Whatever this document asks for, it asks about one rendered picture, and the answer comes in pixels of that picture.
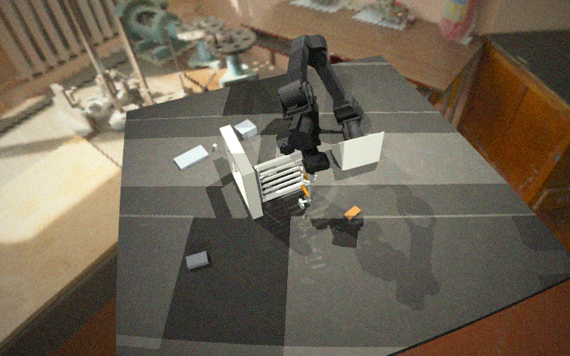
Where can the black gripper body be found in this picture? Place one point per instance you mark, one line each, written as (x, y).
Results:
(316, 161)

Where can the small orange block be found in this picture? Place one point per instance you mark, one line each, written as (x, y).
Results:
(352, 213)

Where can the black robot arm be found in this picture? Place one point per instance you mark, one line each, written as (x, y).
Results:
(295, 89)

